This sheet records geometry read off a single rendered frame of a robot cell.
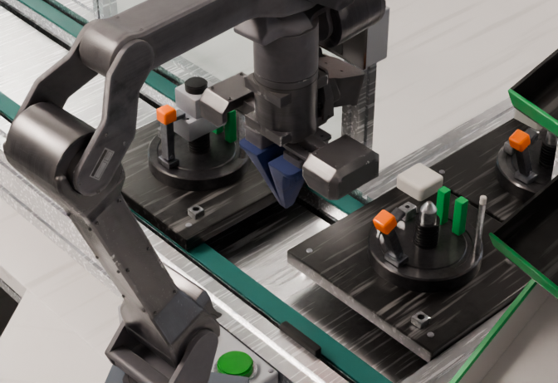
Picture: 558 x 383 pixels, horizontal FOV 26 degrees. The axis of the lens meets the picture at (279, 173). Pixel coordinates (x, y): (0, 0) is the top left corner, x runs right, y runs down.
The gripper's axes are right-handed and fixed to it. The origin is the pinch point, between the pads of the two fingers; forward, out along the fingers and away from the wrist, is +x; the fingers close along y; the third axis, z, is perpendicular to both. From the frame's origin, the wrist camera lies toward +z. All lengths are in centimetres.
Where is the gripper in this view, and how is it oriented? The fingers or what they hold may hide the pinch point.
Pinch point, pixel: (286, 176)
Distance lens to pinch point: 113.7
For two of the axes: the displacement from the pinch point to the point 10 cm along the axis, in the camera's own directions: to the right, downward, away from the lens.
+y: -6.7, -4.4, 6.0
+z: 7.4, -4.1, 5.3
